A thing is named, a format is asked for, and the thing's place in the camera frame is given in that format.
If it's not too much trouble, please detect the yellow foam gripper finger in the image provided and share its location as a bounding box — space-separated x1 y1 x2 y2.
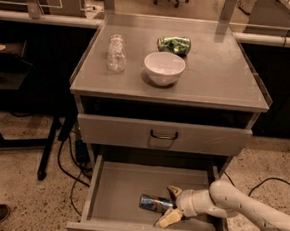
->
166 186 182 200
155 208 183 228

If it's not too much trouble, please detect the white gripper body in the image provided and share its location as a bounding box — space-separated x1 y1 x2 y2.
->
175 189 212 218

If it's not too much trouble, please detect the blue silver redbull can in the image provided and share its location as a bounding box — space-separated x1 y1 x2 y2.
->
139 195 174 213

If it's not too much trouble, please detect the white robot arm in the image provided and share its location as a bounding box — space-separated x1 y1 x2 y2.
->
155 180 290 231

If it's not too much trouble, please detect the open grey middle drawer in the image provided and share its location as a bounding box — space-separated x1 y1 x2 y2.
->
67 156 228 231

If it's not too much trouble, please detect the grey drawer cabinet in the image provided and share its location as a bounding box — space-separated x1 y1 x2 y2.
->
67 14 269 231

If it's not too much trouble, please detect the closed grey top drawer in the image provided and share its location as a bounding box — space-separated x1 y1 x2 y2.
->
77 113 252 157

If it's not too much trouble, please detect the green crushed soda can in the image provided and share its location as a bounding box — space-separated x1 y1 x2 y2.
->
157 36 191 56

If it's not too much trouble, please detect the black power adapter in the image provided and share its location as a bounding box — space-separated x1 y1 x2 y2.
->
75 139 89 164

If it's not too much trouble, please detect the white ceramic bowl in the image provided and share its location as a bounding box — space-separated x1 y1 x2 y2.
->
144 51 186 87

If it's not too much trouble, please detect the clear plastic water bottle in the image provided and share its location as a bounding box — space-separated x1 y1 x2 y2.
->
107 34 127 73

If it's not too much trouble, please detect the black cable right floor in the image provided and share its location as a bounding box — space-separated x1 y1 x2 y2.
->
218 170 290 231

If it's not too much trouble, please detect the black cable floor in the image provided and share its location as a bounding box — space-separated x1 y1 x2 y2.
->
218 170 290 231
52 129 97 218

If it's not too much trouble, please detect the black drawer handle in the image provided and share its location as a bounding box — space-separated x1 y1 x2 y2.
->
150 129 179 141

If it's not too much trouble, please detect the black cable left floor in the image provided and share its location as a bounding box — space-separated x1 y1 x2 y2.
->
52 129 97 218

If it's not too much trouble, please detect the black table frame left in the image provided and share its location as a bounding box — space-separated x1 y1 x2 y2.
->
0 39 83 184

